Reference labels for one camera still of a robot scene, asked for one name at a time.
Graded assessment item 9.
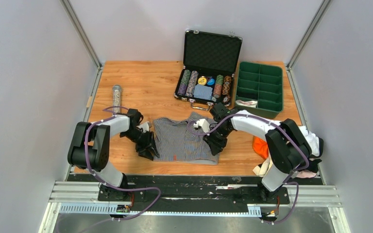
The cream white garment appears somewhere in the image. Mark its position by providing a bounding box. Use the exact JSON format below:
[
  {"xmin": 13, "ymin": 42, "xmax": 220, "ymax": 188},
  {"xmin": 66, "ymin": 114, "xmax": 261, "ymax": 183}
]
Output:
[{"xmin": 253, "ymin": 157, "xmax": 273, "ymax": 177}]

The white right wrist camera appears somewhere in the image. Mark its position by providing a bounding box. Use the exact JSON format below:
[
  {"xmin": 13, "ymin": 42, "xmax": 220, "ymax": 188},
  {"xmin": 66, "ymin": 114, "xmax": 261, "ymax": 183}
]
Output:
[{"xmin": 193, "ymin": 118, "xmax": 210, "ymax": 133}]

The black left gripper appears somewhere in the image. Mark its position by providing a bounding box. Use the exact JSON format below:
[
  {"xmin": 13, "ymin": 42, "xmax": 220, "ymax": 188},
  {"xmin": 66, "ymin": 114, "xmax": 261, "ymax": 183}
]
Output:
[{"xmin": 121, "ymin": 129, "xmax": 160, "ymax": 161}]

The black poker chip case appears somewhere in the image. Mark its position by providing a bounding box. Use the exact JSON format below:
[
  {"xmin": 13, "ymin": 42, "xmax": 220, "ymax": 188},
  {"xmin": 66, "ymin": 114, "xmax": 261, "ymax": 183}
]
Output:
[{"xmin": 174, "ymin": 30, "xmax": 242, "ymax": 110}]

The black garment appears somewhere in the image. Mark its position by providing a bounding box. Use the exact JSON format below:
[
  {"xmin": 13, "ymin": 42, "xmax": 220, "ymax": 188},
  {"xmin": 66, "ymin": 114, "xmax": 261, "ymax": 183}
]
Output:
[{"xmin": 307, "ymin": 137, "xmax": 324, "ymax": 173}]

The green divided tray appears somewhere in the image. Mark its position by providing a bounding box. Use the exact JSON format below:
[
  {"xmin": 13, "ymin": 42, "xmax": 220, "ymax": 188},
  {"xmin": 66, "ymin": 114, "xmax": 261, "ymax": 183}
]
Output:
[{"xmin": 235, "ymin": 62, "xmax": 284, "ymax": 119}]

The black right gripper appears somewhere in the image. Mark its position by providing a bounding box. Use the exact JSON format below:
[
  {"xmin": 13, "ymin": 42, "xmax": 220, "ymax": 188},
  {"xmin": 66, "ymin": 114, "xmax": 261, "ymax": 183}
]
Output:
[{"xmin": 203, "ymin": 125, "xmax": 232, "ymax": 156}]

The aluminium frame rail front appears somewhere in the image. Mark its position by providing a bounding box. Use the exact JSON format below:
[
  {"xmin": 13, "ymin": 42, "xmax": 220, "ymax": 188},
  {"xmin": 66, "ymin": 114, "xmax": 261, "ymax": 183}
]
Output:
[{"xmin": 39, "ymin": 182, "xmax": 350, "ymax": 233}]

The grey striped underwear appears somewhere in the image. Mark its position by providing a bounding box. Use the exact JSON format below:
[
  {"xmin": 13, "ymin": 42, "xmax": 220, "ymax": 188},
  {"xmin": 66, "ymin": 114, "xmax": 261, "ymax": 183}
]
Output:
[{"xmin": 153, "ymin": 112, "xmax": 220, "ymax": 165}]

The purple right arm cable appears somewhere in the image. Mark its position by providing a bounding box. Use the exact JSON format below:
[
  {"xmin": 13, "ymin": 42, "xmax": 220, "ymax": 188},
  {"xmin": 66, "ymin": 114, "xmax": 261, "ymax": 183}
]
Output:
[{"xmin": 186, "ymin": 113, "xmax": 310, "ymax": 225}]

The clear tube of chips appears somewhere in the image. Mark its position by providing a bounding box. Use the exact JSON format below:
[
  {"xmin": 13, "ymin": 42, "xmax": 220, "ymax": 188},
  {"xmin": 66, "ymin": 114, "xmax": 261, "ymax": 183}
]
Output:
[{"xmin": 112, "ymin": 84, "xmax": 122, "ymax": 113}]

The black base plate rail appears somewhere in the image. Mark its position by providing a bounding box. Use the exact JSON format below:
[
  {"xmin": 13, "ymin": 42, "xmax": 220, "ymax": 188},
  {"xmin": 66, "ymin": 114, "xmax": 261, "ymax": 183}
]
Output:
[{"xmin": 98, "ymin": 175, "xmax": 289, "ymax": 213}]

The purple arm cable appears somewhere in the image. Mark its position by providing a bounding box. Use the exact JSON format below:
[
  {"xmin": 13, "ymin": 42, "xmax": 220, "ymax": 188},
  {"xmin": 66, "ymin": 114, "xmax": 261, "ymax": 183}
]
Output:
[
  {"xmin": 84, "ymin": 106, "xmax": 161, "ymax": 222},
  {"xmin": 186, "ymin": 113, "xmax": 310, "ymax": 225}
]

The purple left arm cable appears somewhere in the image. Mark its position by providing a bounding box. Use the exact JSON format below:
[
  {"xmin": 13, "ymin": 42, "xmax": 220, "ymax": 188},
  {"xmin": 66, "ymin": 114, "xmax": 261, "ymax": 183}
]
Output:
[{"xmin": 84, "ymin": 106, "xmax": 161, "ymax": 222}]

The white rolled cloth in tray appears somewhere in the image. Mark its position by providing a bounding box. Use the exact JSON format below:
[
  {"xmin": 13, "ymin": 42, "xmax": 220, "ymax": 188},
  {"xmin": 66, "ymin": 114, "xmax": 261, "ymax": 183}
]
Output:
[{"xmin": 235, "ymin": 100, "xmax": 258, "ymax": 108}]

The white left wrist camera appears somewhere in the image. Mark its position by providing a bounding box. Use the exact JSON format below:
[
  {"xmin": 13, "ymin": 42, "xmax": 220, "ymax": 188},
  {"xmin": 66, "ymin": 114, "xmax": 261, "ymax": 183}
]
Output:
[{"xmin": 138, "ymin": 121, "xmax": 152, "ymax": 132}]

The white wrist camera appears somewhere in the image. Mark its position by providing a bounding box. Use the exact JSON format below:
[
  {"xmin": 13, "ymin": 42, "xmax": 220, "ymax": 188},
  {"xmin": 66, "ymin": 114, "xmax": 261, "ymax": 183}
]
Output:
[
  {"xmin": 193, "ymin": 118, "xmax": 210, "ymax": 133},
  {"xmin": 138, "ymin": 121, "xmax": 152, "ymax": 132}
]

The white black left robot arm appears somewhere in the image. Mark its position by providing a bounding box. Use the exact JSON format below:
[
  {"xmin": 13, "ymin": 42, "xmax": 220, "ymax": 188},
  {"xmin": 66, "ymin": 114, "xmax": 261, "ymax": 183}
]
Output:
[{"xmin": 67, "ymin": 109, "xmax": 160, "ymax": 200}]

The orange garment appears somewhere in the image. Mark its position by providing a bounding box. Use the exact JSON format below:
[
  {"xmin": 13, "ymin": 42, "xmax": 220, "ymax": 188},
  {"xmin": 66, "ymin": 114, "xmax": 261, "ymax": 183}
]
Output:
[{"xmin": 252, "ymin": 136, "xmax": 269, "ymax": 159}]

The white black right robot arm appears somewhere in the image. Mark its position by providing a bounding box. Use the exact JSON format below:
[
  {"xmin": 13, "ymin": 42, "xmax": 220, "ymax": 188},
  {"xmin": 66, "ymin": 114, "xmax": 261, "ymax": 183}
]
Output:
[{"xmin": 203, "ymin": 103, "xmax": 312, "ymax": 203}]

